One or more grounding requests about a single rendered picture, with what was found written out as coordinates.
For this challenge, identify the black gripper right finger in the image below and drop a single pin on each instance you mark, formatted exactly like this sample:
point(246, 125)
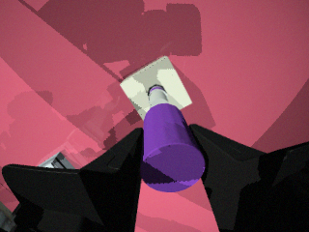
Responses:
point(240, 180)

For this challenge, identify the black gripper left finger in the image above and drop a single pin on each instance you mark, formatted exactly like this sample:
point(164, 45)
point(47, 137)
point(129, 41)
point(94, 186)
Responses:
point(105, 191)

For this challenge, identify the purple marker cap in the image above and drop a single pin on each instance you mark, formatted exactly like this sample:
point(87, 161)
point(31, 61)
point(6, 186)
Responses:
point(171, 160)

